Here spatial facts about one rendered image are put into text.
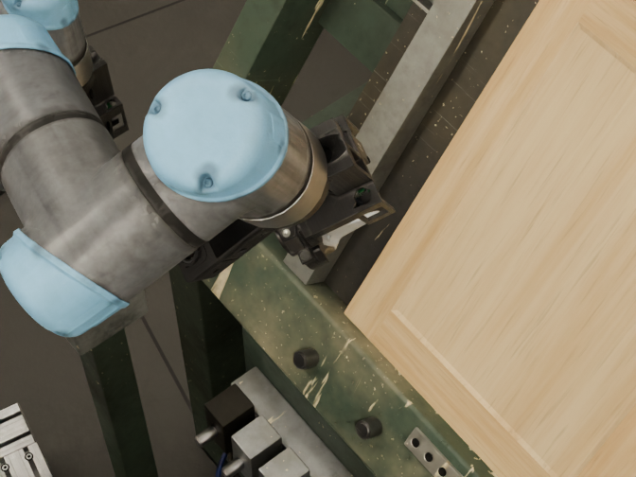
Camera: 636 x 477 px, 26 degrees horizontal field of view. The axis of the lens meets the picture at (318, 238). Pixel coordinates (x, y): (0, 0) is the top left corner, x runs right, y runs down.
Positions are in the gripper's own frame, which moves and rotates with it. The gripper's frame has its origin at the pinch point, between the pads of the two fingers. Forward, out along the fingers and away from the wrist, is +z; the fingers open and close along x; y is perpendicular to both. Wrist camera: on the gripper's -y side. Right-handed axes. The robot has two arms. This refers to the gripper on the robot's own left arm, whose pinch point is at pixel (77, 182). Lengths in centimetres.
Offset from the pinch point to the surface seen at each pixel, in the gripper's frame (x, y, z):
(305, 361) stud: -30.8, 12.3, 17.8
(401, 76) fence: -19.1, 37.8, -10.0
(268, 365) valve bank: -23.9, 10.6, 27.5
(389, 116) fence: -20.5, 34.7, -5.9
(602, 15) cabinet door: -36, 53, -25
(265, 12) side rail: 3.4, 33.0, -6.0
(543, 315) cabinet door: -51, 33, 1
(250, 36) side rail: 3.8, 30.5, -2.7
